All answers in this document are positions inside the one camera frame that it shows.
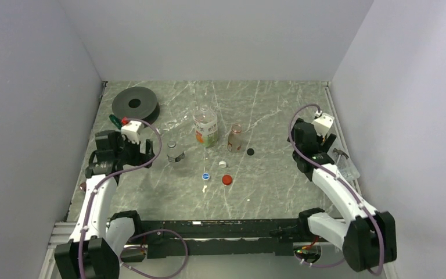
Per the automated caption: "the clear bottle black label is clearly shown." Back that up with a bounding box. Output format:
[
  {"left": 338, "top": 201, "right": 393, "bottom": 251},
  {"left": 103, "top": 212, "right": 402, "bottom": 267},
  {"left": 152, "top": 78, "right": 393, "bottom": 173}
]
[{"left": 167, "top": 140, "right": 185, "bottom": 163}]

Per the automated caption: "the clear Pocari Sweat bottle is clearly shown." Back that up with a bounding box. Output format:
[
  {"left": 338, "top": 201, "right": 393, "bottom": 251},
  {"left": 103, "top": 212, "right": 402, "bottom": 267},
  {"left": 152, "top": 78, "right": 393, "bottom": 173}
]
[{"left": 160, "top": 118, "right": 188, "bottom": 133}]

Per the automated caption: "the green fruit tea bottle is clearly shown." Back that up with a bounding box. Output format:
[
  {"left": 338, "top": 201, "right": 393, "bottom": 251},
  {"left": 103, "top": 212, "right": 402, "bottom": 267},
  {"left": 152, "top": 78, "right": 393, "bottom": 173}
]
[{"left": 193, "top": 105, "right": 218, "bottom": 148}]

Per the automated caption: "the small orange cap bottle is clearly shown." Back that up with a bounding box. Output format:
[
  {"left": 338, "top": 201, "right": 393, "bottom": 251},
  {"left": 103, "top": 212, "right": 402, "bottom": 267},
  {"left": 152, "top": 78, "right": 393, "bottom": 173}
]
[{"left": 227, "top": 123, "right": 242, "bottom": 152}]

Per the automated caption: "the red orange bottle cap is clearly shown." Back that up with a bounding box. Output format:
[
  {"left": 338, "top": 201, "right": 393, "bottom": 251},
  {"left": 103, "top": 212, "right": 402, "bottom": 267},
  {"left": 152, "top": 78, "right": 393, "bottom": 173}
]
[{"left": 221, "top": 175, "right": 233, "bottom": 185}]

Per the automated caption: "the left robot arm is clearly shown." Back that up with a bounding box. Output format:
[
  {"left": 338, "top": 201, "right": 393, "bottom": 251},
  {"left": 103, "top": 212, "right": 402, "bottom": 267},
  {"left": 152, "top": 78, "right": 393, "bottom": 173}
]
[{"left": 54, "top": 130, "right": 157, "bottom": 278}]

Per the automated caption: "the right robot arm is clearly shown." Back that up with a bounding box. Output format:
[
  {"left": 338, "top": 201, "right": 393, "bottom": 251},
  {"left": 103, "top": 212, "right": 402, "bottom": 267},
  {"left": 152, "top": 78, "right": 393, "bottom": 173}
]
[{"left": 287, "top": 118, "right": 397, "bottom": 272}]

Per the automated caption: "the small metal hammer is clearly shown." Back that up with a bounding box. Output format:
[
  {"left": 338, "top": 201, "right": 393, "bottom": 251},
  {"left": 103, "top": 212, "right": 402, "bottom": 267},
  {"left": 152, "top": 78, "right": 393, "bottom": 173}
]
[{"left": 333, "top": 148, "right": 350, "bottom": 160}]

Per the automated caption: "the black filament spool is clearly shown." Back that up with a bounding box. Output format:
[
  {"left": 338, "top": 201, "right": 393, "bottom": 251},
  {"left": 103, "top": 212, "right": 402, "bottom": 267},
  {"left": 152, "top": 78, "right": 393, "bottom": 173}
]
[{"left": 111, "top": 87, "right": 160, "bottom": 124}]

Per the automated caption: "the red brown small object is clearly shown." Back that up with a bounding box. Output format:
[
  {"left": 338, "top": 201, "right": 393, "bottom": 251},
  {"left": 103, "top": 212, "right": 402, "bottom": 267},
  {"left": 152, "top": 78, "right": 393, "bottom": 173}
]
[{"left": 78, "top": 182, "right": 87, "bottom": 192}]

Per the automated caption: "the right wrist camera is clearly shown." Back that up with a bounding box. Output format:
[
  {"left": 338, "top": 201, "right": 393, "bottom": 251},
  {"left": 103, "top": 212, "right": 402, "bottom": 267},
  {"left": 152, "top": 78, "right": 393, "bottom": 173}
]
[{"left": 312, "top": 110, "right": 335, "bottom": 138}]

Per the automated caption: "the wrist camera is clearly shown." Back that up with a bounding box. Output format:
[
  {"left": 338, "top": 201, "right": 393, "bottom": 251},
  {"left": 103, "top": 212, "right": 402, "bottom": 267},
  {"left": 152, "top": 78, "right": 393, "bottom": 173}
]
[
  {"left": 121, "top": 117, "right": 145, "bottom": 145},
  {"left": 312, "top": 110, "right": 335, "bottom": 138}
]

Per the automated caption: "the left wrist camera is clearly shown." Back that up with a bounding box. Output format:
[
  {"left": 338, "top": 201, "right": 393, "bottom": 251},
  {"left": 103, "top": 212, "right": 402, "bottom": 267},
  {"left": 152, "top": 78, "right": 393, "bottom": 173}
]
[{"left": 121, "top": 117, "right": 145, "bottom": 145}]

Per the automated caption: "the green handled screwdriver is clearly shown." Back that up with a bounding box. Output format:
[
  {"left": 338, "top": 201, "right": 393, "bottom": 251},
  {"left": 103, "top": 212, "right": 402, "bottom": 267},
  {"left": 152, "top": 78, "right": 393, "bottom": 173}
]
[{"left": 109, "top": 114, "right": 123, "bottom": 130}]

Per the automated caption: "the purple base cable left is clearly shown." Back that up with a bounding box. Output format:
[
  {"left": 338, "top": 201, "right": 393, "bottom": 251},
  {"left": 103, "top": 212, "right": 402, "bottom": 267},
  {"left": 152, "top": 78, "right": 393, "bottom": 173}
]
[{"left": 118, "top": 229, "right": 189, "bottom": 279}]

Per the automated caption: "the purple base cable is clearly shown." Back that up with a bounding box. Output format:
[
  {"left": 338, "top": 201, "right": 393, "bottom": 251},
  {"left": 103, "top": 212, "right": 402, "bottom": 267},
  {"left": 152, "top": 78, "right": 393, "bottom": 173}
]
[
  {"left": 294, "top": 246, "right": 347, "bottom": 269},
  {"left": 118, "top": 229, "right": 189, "bottom": 279}
]

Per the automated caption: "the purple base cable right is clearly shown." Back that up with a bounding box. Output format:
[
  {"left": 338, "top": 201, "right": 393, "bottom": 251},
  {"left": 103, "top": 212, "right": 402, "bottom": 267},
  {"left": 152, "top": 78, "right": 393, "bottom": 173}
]
[{"left": 294, "top": 246, "right": 347, "bottom": 269}]

